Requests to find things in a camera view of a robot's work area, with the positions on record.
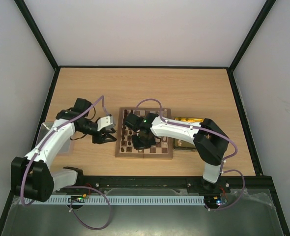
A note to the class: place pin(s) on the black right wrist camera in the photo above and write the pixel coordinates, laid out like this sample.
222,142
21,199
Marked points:
132,121

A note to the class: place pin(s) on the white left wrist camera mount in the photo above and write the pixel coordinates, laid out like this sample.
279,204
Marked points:
106,122

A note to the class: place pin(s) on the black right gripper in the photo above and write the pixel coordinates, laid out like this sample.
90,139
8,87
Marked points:
142,141

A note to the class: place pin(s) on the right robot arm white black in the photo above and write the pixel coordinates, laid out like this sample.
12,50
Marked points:
209,140

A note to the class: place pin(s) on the gold metal tray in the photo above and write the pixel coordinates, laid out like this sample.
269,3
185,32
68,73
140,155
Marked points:
183,145

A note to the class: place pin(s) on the wooden folding chess board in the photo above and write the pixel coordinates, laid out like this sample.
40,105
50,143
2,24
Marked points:
163,150

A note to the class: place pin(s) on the black frame rail front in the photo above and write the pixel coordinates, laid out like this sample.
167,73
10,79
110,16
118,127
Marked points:
192,184

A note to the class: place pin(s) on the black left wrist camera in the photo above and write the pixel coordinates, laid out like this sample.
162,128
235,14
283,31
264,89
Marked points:
81,105

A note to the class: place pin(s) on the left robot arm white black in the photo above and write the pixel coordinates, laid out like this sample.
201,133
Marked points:
30,175

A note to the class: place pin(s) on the grey slotted cable duct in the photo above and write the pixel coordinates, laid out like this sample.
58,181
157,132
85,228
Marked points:
125,200

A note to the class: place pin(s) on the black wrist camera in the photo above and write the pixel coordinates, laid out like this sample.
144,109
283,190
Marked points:
81,105
132,121

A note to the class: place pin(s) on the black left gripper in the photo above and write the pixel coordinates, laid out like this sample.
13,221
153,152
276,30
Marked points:
100,138

